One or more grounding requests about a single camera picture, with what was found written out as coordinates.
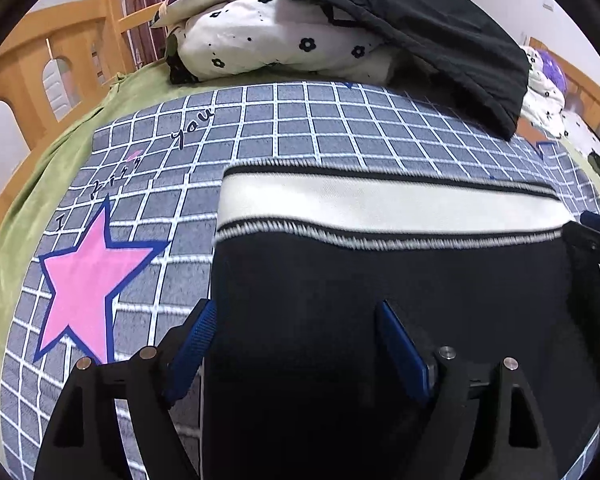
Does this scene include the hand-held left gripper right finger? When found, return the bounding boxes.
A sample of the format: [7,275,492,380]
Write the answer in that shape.
[375,300,557,480]

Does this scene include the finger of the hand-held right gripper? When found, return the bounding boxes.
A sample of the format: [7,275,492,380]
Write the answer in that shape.
[562,210,600,267]

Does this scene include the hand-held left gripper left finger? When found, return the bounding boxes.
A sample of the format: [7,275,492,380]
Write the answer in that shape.
[32,298,220,480]

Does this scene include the black pants with white waistband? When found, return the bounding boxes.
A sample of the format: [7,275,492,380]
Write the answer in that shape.
[202,162,600,480]

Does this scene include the white floral cloth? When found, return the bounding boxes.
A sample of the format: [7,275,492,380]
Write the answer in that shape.
[517,44,600,172]

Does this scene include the grey checked blanket pink stars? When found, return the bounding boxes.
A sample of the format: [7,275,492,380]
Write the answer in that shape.
[0,79,600,480]

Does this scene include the green bed sheet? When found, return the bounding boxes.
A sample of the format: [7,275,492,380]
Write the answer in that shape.
[0,57,600,442]

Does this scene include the black jacket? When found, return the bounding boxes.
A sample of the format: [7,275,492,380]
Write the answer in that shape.
[277,0,530,142]

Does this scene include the dark cloth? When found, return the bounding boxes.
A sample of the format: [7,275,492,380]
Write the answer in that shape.
[165,52,202,86]

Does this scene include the white quilt black flowers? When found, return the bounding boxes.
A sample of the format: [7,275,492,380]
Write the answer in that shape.
[167,0,412,86]

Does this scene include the wooden bed frame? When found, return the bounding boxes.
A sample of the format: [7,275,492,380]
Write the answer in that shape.
[0,0,600,197]

